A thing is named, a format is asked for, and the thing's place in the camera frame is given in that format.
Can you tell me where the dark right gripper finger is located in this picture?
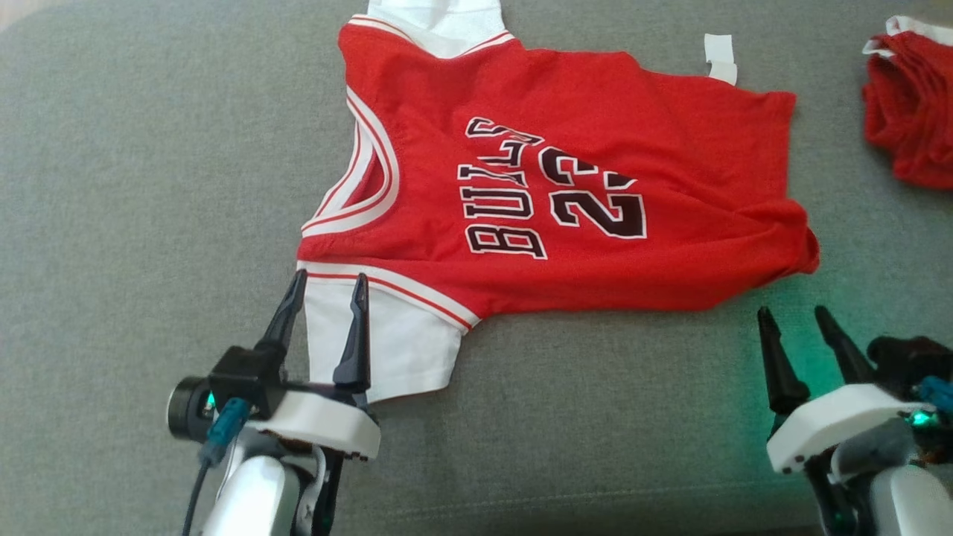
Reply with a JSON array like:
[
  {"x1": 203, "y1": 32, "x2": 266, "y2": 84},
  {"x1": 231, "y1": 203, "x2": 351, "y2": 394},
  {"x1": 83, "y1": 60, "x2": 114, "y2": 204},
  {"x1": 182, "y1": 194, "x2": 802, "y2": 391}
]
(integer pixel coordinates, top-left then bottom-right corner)
[
  {"x1": 814, "y1": 305, "x2": 879, "y2": 387},
  {"x1": 756, "y1": 306, "x2": 812, "y2": 416}
]

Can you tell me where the red garment with white trim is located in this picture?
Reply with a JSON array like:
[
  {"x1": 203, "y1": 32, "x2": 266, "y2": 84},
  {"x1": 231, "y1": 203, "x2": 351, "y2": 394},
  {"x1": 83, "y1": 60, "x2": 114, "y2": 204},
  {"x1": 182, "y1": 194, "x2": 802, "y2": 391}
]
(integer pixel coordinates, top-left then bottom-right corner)
[{"x1": 861, "y1": 15, "x2": 953, "y2": 191}]

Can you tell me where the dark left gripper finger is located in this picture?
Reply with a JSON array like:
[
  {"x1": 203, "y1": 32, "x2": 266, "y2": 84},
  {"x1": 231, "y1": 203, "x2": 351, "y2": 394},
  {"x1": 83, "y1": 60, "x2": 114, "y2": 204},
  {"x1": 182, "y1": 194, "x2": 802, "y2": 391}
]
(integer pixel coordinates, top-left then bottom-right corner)
[
  {"x1": 256, "y1": 269, "x2": 309, "y2": 358},
  {"x1": 332, "y1": 272, "x2": 372, "y2": 395}
]

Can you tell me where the red Bulls basketball jersey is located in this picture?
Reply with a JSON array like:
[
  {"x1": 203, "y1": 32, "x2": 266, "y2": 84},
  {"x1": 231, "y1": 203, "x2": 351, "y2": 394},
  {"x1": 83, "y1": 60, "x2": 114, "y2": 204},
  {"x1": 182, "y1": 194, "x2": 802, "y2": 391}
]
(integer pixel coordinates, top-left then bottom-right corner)
[{"x1": 296, "y1": 0, "x2": 821, "y2": 404}]

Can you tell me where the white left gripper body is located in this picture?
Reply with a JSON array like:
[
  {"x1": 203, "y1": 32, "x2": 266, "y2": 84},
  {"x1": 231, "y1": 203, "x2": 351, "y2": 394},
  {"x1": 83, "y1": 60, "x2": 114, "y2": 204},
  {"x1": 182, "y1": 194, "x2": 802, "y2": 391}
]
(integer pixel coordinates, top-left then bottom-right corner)
[{"x1": 249, "y1": 384, "x2": 382, "y2": 464}]

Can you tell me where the black left cable teal connector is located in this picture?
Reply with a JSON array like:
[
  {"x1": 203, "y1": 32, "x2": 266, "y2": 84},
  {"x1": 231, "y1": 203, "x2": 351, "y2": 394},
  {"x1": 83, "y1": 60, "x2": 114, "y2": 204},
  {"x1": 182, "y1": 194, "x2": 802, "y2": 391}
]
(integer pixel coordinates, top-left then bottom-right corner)
[{"x1": 181, "y1": 397, "x2": 252, "y2": 536}]

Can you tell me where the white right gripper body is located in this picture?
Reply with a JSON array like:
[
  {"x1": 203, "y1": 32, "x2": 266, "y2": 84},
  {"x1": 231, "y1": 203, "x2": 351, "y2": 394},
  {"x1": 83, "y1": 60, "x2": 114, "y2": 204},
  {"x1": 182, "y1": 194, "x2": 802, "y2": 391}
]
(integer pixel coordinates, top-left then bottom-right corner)
[{"x1": 766, "y1": 383, "x2": 929, "y2": 476}]

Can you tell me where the grey fabric sofa seat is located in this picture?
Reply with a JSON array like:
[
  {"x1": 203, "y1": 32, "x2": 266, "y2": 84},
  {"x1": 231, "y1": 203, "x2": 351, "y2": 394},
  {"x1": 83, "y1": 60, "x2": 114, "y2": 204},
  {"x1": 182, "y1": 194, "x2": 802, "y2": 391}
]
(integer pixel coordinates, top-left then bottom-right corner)
[{"x1": 0, "y1": 0, "x2": 953, "y2": 536}]

